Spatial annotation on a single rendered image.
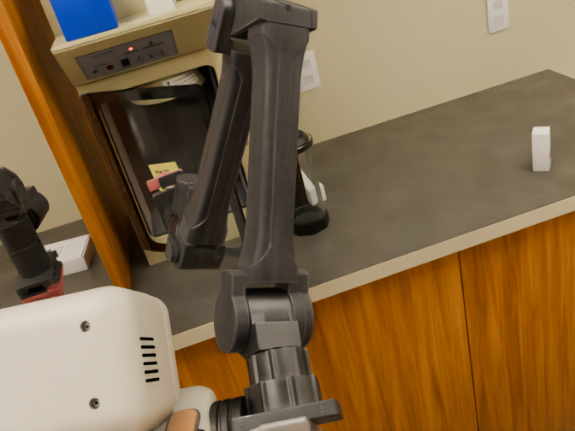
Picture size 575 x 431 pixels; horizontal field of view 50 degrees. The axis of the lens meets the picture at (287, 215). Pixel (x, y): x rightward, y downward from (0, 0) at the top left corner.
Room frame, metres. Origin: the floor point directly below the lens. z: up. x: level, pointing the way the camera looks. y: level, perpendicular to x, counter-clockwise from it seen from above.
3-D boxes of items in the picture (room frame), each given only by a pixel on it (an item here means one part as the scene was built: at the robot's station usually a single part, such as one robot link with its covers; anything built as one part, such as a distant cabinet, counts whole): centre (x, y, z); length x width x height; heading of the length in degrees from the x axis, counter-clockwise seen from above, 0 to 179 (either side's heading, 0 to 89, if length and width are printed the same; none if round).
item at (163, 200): (0.99, 0.19, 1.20); 0.07 x 0.07 x 0.10; 10
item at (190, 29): (1.27, 0.19, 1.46); 0.32 x 0.11 x 0.10; 97
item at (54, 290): (0.96, 0.45, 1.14); 0.07 x 0.07 x 0.09; 7
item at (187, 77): (1.43, 0.19, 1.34); 0.18 x 0.18 x 0.05
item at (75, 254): (1.43, 0.60, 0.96); 0.16 x 0.12 x 0.04; 89
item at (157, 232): (1.21, 0.22, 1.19); 0.30 x 0.01 x 0.40; 58
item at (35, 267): (0.96, 0.45, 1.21); 0.10 x 0.07 x 0.07; 7
